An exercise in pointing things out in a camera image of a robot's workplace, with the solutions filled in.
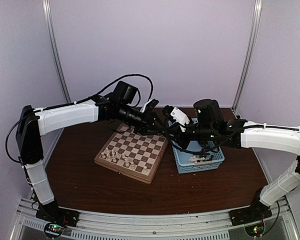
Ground dark chess pieces pile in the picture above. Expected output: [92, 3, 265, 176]
[198, 154, 214, 162]

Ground wooden folding chess board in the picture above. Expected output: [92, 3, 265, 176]
[94, 123, 168, 184]

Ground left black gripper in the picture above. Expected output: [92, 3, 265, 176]
[117, 103, 168, 136]

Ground light blue plastic basket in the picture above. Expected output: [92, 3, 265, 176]
[172, 140, 225, 174]

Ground white rook chess piece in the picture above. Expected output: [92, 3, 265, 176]
[105, 147, 111, 154]

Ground right black cable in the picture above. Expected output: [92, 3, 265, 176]
[163, 117, 221, 155]

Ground right aluminium frame post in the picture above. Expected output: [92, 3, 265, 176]
[231, 0, 263, 115]

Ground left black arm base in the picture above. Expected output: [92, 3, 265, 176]
[35, 199, 80, 227]

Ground left aluminium frame post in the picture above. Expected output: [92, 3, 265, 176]
[42, 0, 72, 104]

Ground front aluminium rail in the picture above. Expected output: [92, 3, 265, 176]
[7, 198, 300, 240]

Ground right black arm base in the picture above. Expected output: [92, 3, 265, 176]
[229, 189, 272, 226]

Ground white chess pieces pile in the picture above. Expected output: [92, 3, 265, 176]
[188, 155, 205, 164]

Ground white pawn chess piece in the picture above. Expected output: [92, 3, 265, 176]
[111, 155, 117, 163]

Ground white queen chess piece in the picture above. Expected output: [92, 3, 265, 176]
[124, 157, 130, 167]

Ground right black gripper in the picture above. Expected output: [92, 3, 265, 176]
[162, 120, 216, 150]

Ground aluminium frame post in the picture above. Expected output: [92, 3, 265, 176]
[42, 0, 72, 104]
[231, 0, 263, 115]

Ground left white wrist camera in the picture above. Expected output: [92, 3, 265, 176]
[140, 99, 159, 114]

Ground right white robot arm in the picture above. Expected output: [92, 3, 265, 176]
[163, 99, 300, 221]

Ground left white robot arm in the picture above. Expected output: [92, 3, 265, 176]
[15, 80, 162, 222]

